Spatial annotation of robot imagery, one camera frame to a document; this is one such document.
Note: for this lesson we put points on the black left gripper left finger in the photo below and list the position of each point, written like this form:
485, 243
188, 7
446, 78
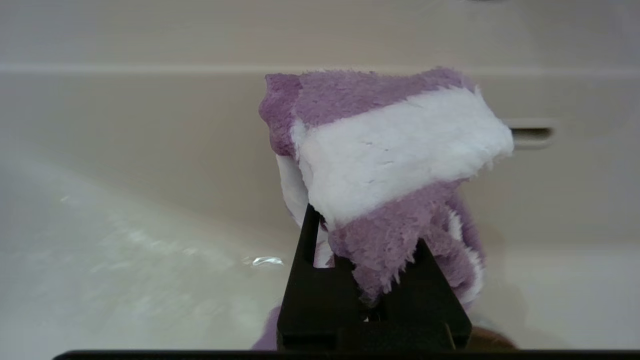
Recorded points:
310, 305

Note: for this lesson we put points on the beige sink basin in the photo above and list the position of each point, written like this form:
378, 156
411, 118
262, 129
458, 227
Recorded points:
125, 200

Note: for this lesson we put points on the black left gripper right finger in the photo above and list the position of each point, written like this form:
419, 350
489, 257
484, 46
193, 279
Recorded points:
430, 305

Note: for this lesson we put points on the purple white striped towel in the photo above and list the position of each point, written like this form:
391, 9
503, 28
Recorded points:
390, 165

